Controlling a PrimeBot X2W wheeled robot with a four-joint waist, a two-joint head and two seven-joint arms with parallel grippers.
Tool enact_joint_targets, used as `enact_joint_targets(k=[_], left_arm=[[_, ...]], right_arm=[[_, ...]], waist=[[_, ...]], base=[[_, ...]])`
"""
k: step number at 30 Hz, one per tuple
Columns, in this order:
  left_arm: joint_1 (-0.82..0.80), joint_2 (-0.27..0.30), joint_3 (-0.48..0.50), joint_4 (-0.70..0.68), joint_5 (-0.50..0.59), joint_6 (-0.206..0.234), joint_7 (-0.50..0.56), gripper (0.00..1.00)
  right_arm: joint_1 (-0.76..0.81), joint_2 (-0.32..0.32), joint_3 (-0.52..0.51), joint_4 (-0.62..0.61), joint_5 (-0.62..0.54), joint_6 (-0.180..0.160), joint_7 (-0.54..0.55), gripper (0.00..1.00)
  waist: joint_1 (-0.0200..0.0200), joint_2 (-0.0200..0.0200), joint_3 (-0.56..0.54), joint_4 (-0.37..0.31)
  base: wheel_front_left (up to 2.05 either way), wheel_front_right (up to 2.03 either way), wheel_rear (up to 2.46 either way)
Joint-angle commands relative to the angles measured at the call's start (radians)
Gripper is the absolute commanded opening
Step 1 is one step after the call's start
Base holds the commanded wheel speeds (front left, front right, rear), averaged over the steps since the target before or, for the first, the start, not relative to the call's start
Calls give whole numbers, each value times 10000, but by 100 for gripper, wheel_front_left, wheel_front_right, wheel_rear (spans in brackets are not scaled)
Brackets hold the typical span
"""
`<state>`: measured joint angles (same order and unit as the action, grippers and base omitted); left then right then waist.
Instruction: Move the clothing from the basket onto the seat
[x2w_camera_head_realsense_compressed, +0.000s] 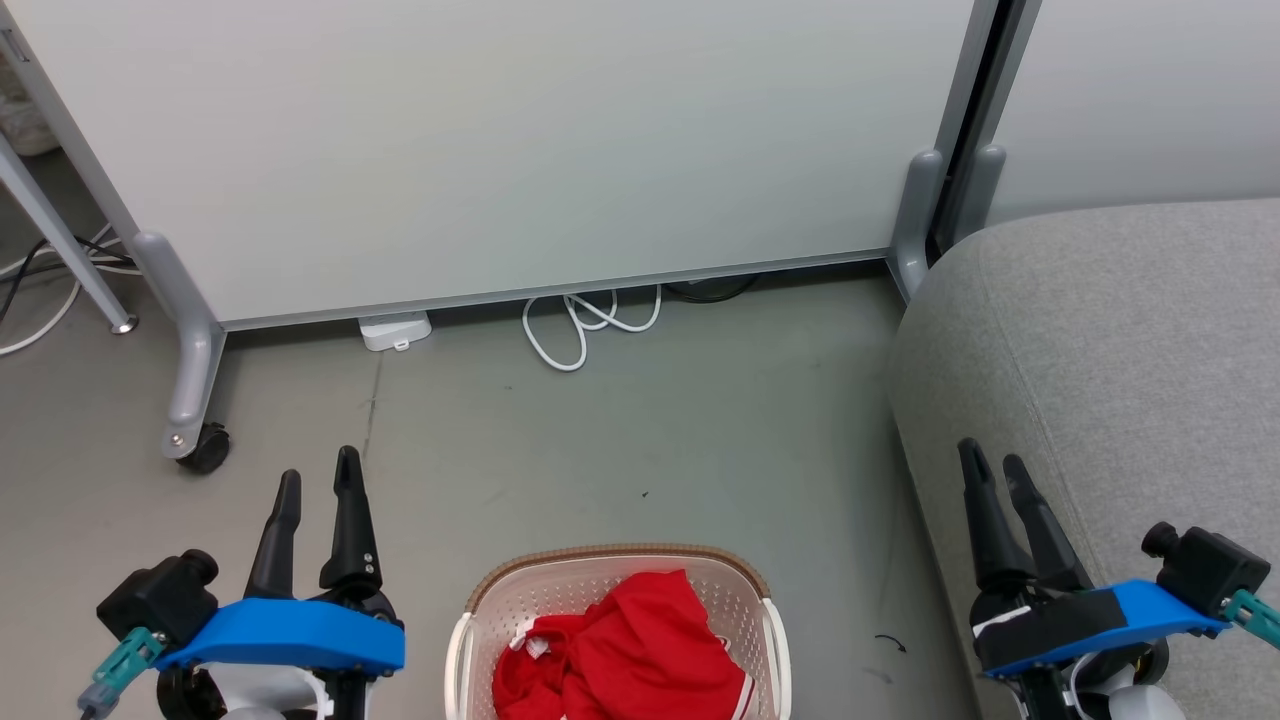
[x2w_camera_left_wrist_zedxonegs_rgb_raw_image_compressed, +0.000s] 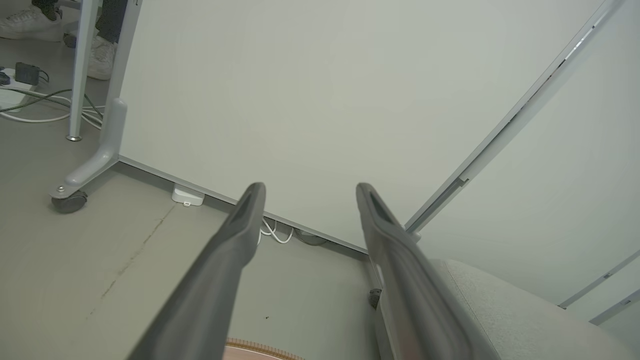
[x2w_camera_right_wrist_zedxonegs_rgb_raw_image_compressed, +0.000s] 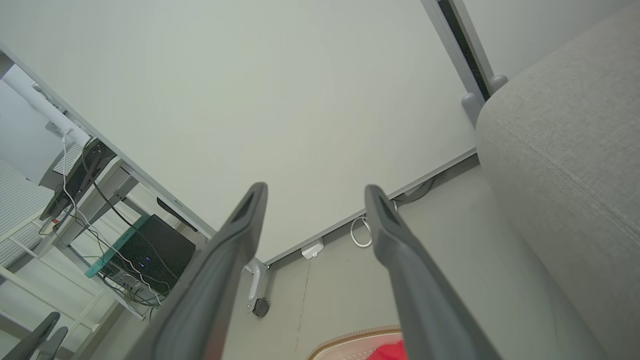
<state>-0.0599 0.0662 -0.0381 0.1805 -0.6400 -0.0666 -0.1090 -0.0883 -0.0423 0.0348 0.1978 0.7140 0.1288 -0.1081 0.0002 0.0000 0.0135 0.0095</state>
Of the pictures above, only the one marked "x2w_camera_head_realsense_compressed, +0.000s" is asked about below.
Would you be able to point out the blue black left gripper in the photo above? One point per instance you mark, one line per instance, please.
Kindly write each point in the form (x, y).
(300, 635)

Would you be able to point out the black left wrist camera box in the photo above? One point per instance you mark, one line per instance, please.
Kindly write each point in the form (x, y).
(160, 600)

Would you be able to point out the grey metal table leg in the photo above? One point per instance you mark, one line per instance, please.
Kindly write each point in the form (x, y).
(60, 240)

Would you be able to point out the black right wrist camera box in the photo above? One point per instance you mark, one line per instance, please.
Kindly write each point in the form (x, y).
(1210, 570)

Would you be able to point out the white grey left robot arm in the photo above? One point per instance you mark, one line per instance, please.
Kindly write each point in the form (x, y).
(270, 692)

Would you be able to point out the narrow white partition panel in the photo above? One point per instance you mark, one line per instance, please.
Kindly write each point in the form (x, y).
(1140, 100)

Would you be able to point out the black castor wheel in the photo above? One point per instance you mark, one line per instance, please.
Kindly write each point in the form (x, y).
(208, 448)

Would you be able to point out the grey fabric sofa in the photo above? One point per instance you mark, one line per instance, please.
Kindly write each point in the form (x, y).
(1100, 350)

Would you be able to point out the white power strip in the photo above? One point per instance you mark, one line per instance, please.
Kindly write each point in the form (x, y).
(395, 330)

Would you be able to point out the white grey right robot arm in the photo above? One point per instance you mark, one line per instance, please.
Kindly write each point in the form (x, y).
(1110, 690)

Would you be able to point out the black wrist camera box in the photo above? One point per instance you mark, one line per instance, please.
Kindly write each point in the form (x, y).
(160, 600)
(1210, 570)

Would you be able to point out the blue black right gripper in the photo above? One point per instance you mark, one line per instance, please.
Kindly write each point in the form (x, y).
(1080, 620)

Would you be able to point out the red shirt with white trim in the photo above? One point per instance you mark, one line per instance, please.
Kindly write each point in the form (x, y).
(620, 640)

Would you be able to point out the cream perforated laundry basket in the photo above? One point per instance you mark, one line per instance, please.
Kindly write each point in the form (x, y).
(730, 600)

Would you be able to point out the wide white partition panel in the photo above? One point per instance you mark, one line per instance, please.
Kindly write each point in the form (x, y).
(500, 150)

